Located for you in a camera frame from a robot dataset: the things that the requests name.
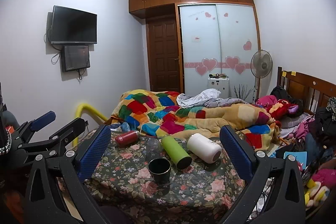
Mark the brown wooden door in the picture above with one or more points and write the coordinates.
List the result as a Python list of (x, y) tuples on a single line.
[(164, 56)]

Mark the floral bed sheet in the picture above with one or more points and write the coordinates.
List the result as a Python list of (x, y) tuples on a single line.
[(131, 187)]

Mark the red plush toy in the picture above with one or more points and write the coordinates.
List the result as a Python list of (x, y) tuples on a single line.
[(283, 108)]

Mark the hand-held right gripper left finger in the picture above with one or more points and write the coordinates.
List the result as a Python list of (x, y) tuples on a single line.
[(94, 153)]

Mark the white appliance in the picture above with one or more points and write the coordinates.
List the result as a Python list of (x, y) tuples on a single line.
[(218, 86)]

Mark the wardrobe with heart stickers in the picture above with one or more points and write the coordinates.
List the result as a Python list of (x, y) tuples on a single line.
[(210, 37)]

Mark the dark green cup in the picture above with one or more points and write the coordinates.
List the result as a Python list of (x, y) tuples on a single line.
[(158, 174)]

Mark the small black wall monitor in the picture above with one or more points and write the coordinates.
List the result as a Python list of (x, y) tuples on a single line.
[(75, 57)]

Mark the yellow white plush toy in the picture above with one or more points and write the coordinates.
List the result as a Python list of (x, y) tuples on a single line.
[(316, 193)]

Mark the pile of clothes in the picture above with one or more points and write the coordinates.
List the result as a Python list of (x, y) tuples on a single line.
[(315, 132)]

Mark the black wall television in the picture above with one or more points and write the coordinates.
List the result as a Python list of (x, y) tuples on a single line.
[(73, 24)]

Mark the colourful patchwork blanket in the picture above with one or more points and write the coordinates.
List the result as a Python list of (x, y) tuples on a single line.
[(157, 113)]

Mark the standing electric fan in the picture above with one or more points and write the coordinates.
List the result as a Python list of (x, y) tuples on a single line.
[(261, 62)]

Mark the light blue box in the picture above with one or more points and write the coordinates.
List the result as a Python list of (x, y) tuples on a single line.
[(295, 158)]

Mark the wooden bed headboard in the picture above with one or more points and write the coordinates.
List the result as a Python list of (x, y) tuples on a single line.
[(302, 85)]

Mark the clear glass cup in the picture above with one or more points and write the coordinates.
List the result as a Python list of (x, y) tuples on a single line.
[(153, 148)]

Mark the yellow padded rail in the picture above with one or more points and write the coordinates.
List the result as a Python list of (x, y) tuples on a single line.
[(88, 109)]

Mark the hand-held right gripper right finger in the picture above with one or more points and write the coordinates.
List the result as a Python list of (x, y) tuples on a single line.
[(236, 155)]

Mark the blue white plastic bag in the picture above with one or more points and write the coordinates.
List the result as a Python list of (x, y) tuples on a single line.
[(123, 126)]

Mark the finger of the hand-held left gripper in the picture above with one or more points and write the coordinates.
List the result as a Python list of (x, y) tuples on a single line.
[(74, 125), (43, 120)]

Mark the green tumbler cup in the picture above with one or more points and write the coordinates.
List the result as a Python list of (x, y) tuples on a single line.
[(173, 151)]

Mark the red bottle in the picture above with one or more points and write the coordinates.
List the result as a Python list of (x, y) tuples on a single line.
[(127, 138)]

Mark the dark decorative twigs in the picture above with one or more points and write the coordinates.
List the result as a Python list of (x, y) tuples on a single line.
[(242, 94)]

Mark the white bottle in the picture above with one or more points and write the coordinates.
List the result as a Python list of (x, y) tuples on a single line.
[(202, 146)]

